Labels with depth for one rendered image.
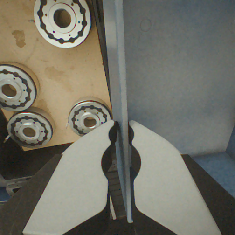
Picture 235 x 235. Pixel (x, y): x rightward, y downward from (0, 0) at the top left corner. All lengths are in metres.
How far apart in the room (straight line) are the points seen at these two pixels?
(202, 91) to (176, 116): 0.04
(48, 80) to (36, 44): 0.08
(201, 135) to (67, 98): 0.31
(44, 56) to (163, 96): 0.30
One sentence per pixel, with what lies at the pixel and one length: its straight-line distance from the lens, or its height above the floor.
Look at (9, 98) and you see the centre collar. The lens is 0.43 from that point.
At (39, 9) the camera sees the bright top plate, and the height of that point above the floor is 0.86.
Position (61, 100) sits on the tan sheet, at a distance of 0.44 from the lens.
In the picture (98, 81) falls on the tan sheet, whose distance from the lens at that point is 0.41.
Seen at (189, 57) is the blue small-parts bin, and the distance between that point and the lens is 0.18.
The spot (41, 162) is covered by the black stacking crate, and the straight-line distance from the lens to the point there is 0.48.
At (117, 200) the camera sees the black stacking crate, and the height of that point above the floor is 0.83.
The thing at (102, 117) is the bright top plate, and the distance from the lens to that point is 0.41.
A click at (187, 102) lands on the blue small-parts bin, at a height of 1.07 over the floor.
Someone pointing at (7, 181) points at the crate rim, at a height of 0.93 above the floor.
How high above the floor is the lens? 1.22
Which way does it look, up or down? 60 degrees down
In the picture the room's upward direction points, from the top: 167 degrees clockwise
